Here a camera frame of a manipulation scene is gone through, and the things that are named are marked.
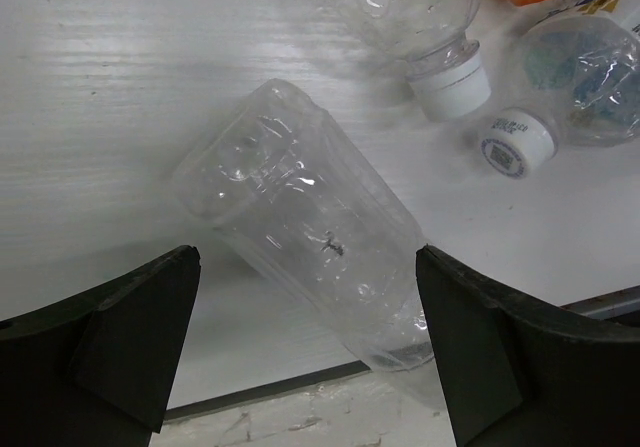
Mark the clear crushed bottle white cap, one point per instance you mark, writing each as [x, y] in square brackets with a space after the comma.
[443, 68]

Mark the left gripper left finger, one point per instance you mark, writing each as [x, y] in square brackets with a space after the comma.
[97, 368]

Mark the clear bottle blue label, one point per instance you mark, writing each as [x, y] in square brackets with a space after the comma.
[572, 80]

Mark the clear bottle front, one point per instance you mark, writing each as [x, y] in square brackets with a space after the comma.
[281, 183]

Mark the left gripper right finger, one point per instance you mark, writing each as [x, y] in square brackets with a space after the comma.
[518, 371]

